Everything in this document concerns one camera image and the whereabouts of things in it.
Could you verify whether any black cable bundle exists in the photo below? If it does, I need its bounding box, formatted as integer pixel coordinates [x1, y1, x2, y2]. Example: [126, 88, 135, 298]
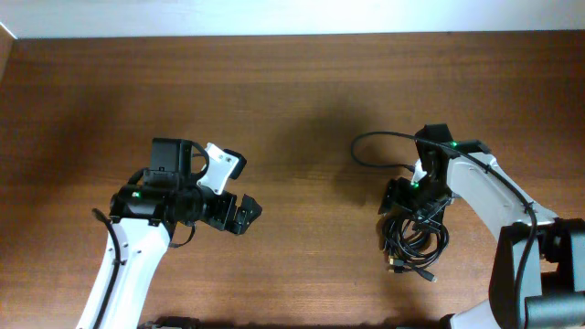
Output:
[377, 209, 452, 283]

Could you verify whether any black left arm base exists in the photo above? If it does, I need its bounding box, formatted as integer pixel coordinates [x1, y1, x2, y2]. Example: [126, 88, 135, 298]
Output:
[137, 316, 202, 329]

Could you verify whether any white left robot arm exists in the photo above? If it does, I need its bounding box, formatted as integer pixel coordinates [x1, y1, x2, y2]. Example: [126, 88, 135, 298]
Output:
[78, 138, 262, 328]

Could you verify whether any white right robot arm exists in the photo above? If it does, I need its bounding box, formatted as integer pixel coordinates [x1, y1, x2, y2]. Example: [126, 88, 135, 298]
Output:
[378, 124, 584, 328]

